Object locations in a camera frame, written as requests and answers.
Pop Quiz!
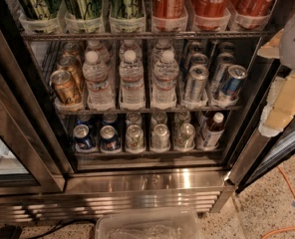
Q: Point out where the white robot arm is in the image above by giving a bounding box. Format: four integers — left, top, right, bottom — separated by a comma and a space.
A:
258, 14, 295, 137

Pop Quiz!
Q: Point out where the right green can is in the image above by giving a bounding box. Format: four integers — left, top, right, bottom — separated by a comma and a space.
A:
111, 0, 144, 20

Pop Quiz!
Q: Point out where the open glass fridge door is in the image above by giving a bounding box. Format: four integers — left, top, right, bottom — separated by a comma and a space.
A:
227, 27, 295, 195

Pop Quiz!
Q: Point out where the middle gold can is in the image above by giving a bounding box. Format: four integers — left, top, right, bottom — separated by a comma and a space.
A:
57, 55, 84, 93

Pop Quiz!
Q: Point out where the stainless steel display fridge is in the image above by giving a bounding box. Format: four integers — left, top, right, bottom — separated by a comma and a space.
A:
0, 0, 295, 222

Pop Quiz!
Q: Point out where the silver slim can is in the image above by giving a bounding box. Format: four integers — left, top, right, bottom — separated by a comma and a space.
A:
183, 65, 209, 103
183, 53, 208, 73

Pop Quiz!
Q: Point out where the front blue silver can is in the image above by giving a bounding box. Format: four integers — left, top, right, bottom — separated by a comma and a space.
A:
218, 65, 247, 102

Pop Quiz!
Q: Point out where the water bottle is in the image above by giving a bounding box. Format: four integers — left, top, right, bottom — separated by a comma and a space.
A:
152, 50, 179, 110
119, 50, 146, 110
82, 51, 116, 111
119, 39, 143, 60
86, 40, 111, 65
151, 39, 173, 63

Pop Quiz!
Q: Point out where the front left blue can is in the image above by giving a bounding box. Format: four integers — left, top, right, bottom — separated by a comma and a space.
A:
73, 124, 96, 150

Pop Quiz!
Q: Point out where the blue silver can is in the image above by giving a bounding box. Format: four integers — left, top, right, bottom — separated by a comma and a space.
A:
218, 65, 247, 102
210, 53, 235, 95

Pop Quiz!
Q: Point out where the gold can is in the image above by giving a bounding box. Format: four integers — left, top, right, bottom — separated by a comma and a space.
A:
50, 70, 82, 106
57, 55, 84, 93
62, 41, 83, 63

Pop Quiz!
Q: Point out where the middle silver slim can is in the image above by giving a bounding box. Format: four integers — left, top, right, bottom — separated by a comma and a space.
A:
183, 53, 208, 73

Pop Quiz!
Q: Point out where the front silver slim can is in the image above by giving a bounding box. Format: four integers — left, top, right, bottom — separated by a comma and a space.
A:
183, 65, 209, 103

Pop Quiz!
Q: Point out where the upper wire shelf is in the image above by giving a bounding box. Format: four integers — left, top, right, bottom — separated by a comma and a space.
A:
21, 30, 274, 41

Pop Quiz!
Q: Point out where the front gold can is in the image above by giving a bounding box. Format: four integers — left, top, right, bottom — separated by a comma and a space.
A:
50, 70, 82, 106

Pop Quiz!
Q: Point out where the black cable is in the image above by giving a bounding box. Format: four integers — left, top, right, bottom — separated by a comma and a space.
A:
21, 218, 98, 239

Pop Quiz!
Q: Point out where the wire shelf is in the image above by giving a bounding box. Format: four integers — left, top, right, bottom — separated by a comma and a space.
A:
21, 30, 274, 41
57, 106, 241, 116

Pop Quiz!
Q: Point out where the left red cola can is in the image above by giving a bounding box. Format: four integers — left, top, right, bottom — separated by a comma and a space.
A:
152, 0, 184, 19

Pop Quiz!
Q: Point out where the brown drink bottle white cap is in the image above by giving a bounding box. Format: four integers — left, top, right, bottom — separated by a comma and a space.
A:
199, 113, 224, 150

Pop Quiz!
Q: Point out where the middle green can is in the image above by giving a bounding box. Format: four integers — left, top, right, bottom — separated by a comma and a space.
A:
61, 0, 107, 21

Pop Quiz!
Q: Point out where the rear gold can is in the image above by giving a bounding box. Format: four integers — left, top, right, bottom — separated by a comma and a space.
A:
62, 41, 83, 63

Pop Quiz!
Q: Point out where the left glass fridge door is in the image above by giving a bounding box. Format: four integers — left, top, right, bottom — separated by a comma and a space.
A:
0, 7, 66, 197

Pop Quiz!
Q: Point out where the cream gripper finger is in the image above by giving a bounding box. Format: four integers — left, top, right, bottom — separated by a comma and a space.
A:
258, 71, 295, 137
257, 29, 283, 59

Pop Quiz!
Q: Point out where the front right silver can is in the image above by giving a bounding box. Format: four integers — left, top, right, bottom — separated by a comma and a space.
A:
174, 122, 195, 150

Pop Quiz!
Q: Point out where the middle wire shelf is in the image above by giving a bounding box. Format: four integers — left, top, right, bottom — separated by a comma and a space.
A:
57, 106, 241, 116

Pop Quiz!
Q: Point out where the front green silver can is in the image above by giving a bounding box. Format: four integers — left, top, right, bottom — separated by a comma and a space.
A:
126, 124, 145, 153

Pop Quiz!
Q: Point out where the clear plastic bin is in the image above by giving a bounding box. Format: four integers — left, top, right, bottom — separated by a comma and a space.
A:
95, 207, 202, 239

